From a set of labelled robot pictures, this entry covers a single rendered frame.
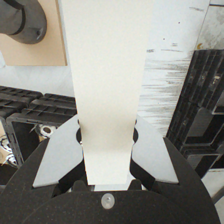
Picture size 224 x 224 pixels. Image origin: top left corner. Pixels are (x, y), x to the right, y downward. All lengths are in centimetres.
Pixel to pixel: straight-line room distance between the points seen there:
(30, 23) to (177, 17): 50
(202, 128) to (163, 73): 95
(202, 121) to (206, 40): 79
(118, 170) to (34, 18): 47
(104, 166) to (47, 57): 46
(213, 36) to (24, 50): 152
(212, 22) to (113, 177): 152
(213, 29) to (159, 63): 107
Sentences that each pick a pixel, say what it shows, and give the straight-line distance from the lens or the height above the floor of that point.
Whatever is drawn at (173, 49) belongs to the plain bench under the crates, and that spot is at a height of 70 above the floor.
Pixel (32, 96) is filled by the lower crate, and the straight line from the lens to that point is 57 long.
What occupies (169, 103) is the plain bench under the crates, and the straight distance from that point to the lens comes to 64.
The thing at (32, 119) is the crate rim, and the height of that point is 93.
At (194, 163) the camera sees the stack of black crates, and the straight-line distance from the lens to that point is 156.
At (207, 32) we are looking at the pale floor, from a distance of 154.
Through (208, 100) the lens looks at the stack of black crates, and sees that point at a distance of 103.
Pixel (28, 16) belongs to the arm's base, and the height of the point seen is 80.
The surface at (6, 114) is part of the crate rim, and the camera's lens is 45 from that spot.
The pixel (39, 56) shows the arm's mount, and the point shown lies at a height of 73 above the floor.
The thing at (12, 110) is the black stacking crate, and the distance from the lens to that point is 48.
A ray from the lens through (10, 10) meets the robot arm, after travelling 38.
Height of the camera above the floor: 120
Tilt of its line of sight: 61 degrees down
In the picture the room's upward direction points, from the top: 176 degrees clockwise
